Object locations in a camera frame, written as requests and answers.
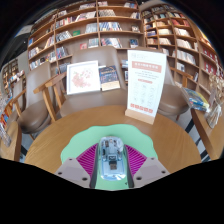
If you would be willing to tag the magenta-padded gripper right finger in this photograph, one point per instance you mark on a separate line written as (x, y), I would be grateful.
(136, 160)

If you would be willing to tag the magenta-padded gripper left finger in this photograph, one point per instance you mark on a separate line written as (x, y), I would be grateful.
(87, 160)

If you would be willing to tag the transparent computer mouse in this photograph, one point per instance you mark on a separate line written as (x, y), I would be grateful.
(112, 160)

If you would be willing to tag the green blob-shaped mouse pad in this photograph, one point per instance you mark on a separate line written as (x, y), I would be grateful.
(83, 140)

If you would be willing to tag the brown upholstered wooden armchair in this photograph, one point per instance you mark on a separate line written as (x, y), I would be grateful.
(33, 116)
(173, 103)
(96, 101)

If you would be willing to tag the white sign on wooden base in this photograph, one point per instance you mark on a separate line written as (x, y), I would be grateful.
(146, 86)

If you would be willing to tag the round wooden side table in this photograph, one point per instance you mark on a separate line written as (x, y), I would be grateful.
(210, 140)
(11, 143)

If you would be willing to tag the white framed floral picture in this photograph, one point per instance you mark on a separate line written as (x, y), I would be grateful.
(83, 77)

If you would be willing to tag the dark blue book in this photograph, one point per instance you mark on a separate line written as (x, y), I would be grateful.
(109, 77)

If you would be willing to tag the blue book stack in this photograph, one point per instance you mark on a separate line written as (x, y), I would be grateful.
(196, 99)

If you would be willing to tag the glass vase with dried flowers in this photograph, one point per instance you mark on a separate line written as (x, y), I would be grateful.
(213, 115)
(4, 136)

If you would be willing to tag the small distant wooden bookshelf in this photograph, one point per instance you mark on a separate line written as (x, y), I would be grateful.
(10, 71)

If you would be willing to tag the angled wooden bookshelf with books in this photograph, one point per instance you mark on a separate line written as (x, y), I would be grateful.
(186, 40)

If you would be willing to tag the wide wooden bookshelf with books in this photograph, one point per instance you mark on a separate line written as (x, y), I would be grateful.
(83, 23)

